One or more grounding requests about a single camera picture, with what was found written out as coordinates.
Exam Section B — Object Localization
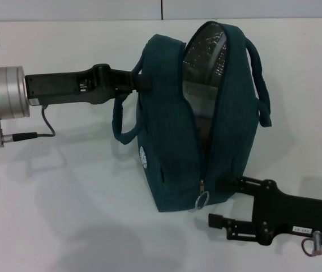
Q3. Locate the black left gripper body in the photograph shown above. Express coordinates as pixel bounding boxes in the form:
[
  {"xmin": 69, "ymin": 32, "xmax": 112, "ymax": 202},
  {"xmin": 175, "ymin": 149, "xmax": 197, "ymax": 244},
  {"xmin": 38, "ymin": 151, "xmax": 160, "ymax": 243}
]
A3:
[{"xmin": 24, "ymin": 67, "xmax": 117, "ymax": 107}]

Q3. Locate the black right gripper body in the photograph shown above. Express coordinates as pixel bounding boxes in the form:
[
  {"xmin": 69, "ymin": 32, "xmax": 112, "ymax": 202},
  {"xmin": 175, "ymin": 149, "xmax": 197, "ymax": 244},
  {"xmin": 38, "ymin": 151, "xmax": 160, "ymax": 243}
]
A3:
[{"xmin": 251, "ymin": 178, "xmax": 322, "ymax": 246}]

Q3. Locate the dark teal insulated lunch bag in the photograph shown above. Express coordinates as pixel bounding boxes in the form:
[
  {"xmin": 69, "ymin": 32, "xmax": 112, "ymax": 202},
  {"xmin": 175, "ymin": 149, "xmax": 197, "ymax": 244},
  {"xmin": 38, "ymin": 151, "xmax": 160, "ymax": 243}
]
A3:
[{"xmin": 112, "ymin": 20, "xmax": 272, "ymax": 213}]

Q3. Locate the clear lunch box blue rim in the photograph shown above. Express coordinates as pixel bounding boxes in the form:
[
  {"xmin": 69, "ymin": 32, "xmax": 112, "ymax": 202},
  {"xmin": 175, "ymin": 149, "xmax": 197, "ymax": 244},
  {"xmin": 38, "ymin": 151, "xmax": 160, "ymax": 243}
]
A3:
[{"xmin": 183, "ymin": 80, "xmax": 221, "ymax": 137}]

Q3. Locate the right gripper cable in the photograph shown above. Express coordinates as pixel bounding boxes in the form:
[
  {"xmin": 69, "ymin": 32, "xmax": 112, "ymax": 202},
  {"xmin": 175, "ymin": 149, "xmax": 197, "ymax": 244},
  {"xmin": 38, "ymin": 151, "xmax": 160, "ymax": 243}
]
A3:
[{"xmin": 300, "ymin": 230, "xmax": 322, "ymax": 257}]

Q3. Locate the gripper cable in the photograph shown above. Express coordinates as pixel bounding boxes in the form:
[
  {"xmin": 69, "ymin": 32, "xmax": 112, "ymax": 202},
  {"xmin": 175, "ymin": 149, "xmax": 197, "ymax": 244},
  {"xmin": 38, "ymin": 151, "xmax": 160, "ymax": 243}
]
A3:
[
  {"xmin": 0, "ymin": 104, "xmax": 57, "ymax": 149},
  {"xmin": 300, "ymin": 230, "xmax": 322, "ymax": 257}
]

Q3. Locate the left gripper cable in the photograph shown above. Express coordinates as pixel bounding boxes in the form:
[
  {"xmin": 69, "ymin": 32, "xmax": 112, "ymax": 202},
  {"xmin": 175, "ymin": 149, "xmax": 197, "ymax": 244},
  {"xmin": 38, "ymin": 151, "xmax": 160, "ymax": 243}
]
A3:
[{"xmin": 0, "ymin": 104, "xmax": 57, "ymax": 149}]

